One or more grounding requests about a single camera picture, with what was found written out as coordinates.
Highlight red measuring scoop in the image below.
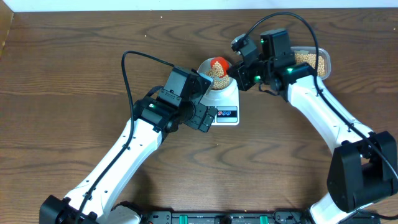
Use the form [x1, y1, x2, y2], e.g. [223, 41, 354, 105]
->
[210, 57, 229, 78]

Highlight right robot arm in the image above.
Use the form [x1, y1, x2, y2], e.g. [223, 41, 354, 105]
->
[227, 29, 397, 223]

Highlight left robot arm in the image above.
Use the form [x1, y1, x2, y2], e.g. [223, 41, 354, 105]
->
[39, 96, 217, 223]

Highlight white digital kitchen scale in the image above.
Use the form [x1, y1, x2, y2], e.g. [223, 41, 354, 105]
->
[200, 79, 239, 126]

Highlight white bowl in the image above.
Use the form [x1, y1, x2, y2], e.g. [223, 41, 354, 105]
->
[198, 57, 233, 90]

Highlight clear plastic soybean container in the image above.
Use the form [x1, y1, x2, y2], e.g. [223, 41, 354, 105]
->
[291, 47, 331, 80]

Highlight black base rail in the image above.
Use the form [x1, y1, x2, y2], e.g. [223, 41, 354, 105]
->
[111, 202, 380, 224]

